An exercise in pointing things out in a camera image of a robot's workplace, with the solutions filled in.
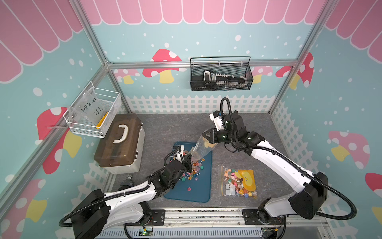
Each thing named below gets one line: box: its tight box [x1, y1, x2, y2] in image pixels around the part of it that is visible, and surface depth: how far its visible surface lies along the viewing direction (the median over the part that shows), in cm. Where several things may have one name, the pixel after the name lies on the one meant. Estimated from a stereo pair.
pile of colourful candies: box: [181, 158, 206, 182], surface depth 91 cm
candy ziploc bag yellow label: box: [220, 165, 258, 200], surface depth 85 cm
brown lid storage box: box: [93, 113, 146, 175], surface depth 87 cm
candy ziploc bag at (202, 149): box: [190, 135, 218, 162], surface depth 88 cm
